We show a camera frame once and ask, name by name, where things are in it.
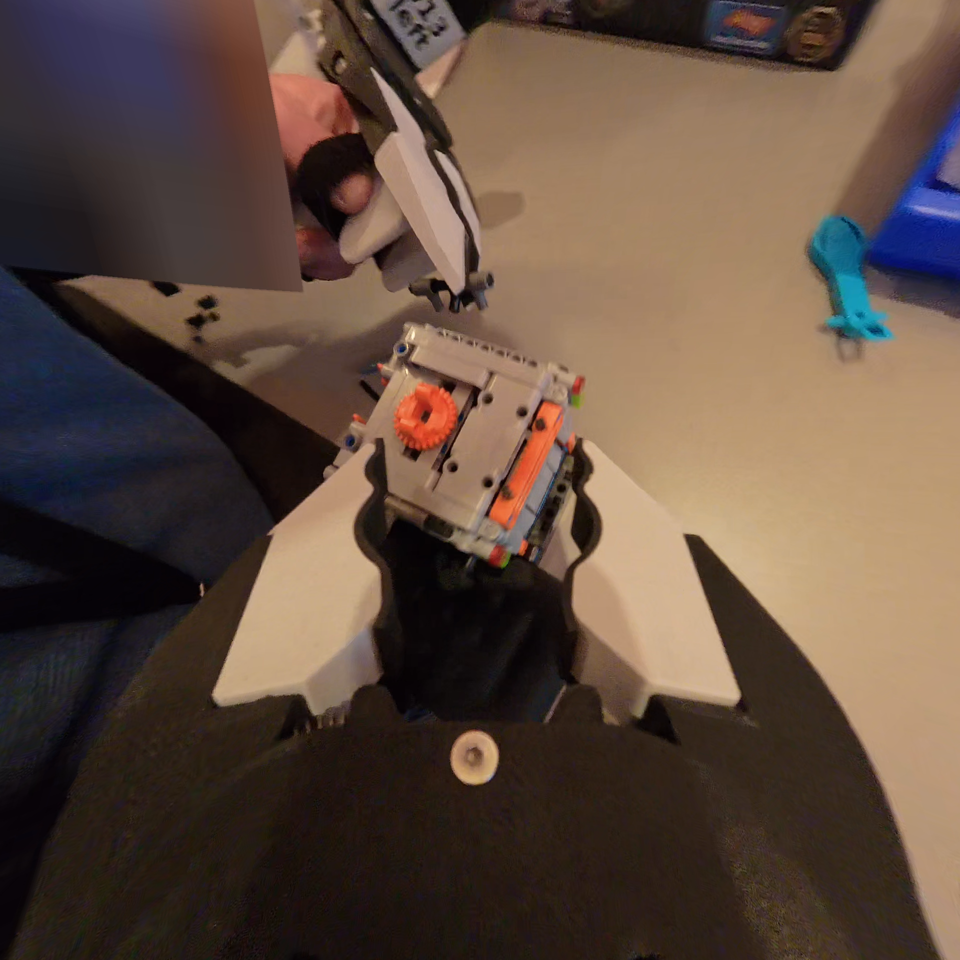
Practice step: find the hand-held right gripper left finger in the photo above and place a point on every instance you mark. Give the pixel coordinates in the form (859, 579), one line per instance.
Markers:
(300, 585)

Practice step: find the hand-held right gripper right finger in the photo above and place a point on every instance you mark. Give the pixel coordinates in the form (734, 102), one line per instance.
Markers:
(652, 600)

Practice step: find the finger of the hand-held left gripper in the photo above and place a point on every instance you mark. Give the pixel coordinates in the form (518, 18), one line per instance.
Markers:
(465, 202)
(412, 172)

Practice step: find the grey axle connector piece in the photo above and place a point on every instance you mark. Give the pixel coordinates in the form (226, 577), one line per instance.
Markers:
(442, 289)

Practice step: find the grey orange brick assembly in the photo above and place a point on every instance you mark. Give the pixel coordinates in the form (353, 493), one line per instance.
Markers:
(480, 435)

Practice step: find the person's left hand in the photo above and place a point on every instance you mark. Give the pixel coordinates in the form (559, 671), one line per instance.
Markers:
(315, 112)

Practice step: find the black perforated panel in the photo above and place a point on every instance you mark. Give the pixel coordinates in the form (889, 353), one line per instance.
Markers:
(247, 405)

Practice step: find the robot building kit box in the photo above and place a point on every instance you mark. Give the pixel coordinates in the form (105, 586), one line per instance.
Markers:
(675, 30)

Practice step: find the teal brick separator tool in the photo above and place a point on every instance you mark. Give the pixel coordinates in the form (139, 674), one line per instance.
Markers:
(844, 262)

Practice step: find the blue plastic bin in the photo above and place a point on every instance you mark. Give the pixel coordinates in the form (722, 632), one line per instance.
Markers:
(922, 217)

